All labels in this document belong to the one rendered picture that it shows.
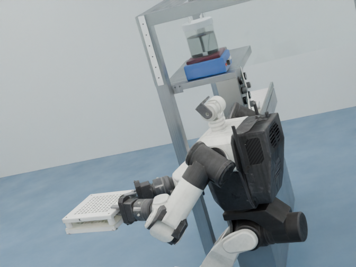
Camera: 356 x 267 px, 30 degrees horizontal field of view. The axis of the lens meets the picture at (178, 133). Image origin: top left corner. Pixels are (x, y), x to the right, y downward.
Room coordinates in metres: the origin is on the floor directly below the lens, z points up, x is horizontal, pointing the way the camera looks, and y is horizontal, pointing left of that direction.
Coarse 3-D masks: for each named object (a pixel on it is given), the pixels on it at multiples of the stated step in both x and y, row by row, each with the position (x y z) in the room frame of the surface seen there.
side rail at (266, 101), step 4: (272, 84) 4.32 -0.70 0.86; (268, 88) 4.21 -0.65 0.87; (272, 88) 4.28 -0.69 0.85; (268, 92) 4.11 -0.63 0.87; (268, 96) 4.03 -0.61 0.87; (264, 100) 3.95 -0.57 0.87; (268, 100) 4.00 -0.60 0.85; (264, 104) 3.85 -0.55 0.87; (264, 108) 3.80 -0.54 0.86; (260, 112) 3.71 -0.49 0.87
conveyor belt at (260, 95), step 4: (264, 88) 4.38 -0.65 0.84; (252, 92) 4.38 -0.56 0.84; (256, 92) 4.34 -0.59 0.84; (260, 92) 4.32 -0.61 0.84; (264, 92) 4.28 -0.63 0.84; (252, 96) 4.26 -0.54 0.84; (256, 96) 4.23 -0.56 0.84; (260, 96) 4.21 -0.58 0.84; (264, 96) 4.17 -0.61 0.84; (252, 100) 4.17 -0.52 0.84; (256, 100) 4.14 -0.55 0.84; (260, 100) 4.11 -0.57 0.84; (260, 104) 4.01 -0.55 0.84
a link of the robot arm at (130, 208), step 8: (120, 200) 2.52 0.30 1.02; (128, 200) 2.52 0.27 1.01; (136, 200) 2.52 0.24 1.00; (144, 200) 2.47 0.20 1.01; (120, 208) 2.52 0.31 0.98; (128, 208) 2.50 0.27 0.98; (136, 208) 2.46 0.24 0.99; (128, 216) 2.51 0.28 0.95; (136, 216) 2.46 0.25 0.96; (128, 224) 2.53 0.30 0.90
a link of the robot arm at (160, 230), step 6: (156, 222) 2.14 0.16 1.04; (162, 222) 2.14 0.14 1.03; (150, 228) 2.15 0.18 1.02; (156, 228) 2.14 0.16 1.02; (162, 228) 2.14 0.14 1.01; (168, 228) 2.14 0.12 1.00; (150, 234) 2.18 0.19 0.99; (156, 234) 2.16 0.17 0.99; (162, 234) 2.14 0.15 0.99; (168, 234) 2.13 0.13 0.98; (162, 240) 2.16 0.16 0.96; (168, 240) 2.14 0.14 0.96; (174, 240) 2.13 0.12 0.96
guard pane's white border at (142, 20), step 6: (138, 18) 3.12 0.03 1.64; (144, 18) 3.11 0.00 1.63; (144, 24) 3.12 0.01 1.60; (144, 30) 3.12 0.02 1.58; (144, 36) 3.12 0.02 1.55; (150, 42) 3.11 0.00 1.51; (150, 48) 3.12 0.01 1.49; (150, 54) 3.12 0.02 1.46; (150, 60) 3.12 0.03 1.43; (156, 60) 3.11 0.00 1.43; (156, 66) 3.12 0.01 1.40; (156, 72) 3.12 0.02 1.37; (156, 78) 3.12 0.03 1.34; (162, 84) 3.11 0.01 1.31
